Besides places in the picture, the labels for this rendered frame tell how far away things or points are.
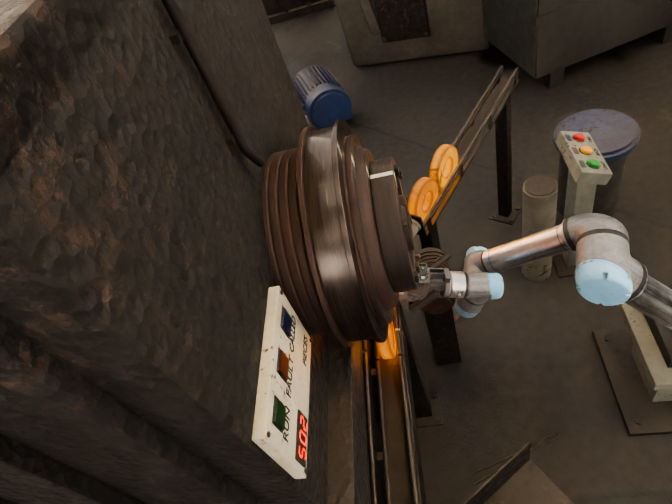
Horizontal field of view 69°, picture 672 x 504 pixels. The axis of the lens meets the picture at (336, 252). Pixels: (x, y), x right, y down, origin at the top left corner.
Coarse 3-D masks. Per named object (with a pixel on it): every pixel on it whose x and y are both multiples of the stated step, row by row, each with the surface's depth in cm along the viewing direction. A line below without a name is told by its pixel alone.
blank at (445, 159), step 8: (440, 152) 161; (448, 152) 163; (456, 152) 168; (432, 160) 162; (440, 160) 160; (448, 160) 169; (456, 160) 170; (432, 168) 162; (440, 168) 162; (448, 168) 170; (432, 176) 163; (440, 176) 164; (448, 176) 169; (440, 184) 166
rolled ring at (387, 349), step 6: (390, 324) 136; (390, 330) 135; (390, 336) 134; (384, 342) 122; (390, 342) 124; (378, 348) 123; (384, 348) 122; (390, 348) 122; (384, 354) 124; (390, 354) 124
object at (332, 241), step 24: (336, 120) 95; (312, 144) 90; (336, 144) 86; (312, 168) 85; (336, 168) 83; (312, 192) 83; (336, 192) 81; (312, 216) 82; (336, 216) 81; (312, 240) 82; (336, 240) 81; (336, 264) 82; (336, 288) 84; (360, 288) 83; (336, 312) 87; (360, 312) 87; (360, 336) 94; (384, 336) 101
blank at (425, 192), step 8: (416, 184) 157; (424, 184) 156; (432, 184) 160; (416, 192) 156; (424, 192) 157; (432, 192) 162; (416, 200) 155; (424, 200) 166; (432, 200) 164; (408, 208) 158; (416, 208) 156; (424, 208) 164; (424, 216) 163
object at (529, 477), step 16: (528, 448) 106; (512, 464) 105; (528, 464) 112; (496, 480) 105; (512, 480) 111; (528, 480) 110; (544, 480) 109; (480, 496) 104; (496, 496) 110; (512, 496) 109; (528, 496) 108; (544, 496) 108; (560, 496) 107
